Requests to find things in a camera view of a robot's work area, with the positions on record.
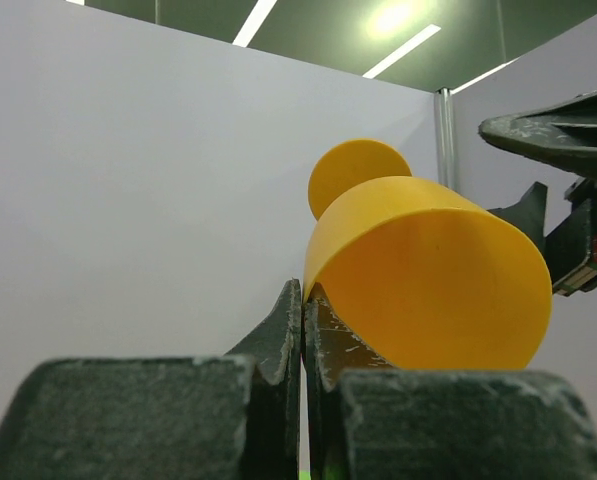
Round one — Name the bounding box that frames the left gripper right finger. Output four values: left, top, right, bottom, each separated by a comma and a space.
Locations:
303, 287, 597, 479

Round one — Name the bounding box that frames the orange wine glass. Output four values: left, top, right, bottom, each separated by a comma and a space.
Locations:
303, 139, 552, 370

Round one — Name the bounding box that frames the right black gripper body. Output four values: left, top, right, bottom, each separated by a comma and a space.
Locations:
545, 178, 597, 297

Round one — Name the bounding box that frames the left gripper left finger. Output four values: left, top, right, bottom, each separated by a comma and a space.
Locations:
0, 279, 301, 479

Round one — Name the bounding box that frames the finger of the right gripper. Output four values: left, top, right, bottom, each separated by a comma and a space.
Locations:
478, 90, 597, 181
488, 182, 548, 253

